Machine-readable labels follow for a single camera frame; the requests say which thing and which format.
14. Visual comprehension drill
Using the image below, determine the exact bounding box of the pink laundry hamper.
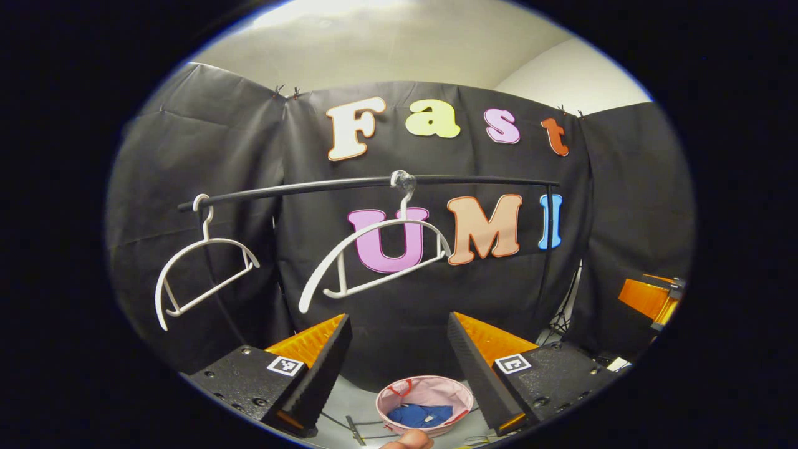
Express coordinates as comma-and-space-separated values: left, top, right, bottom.
375, 375, 474, 438

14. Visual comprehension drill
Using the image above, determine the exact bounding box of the black clothes rack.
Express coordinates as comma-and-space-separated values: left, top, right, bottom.
177, 175, 562, 300

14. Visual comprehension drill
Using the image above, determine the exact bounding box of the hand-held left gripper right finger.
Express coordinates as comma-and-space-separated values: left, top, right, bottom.
448, 312, 619, 437

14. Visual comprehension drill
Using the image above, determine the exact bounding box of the white plastic hanger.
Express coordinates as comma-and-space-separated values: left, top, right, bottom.
155, 193, 261, 332
298, 170, 452, 314

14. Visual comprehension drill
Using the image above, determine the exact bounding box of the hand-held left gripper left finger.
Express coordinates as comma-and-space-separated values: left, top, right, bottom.
181, 314, 353, 439

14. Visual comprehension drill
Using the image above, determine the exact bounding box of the blue corduroy jacket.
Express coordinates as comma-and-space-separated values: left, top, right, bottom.
387, 403, 454, 428

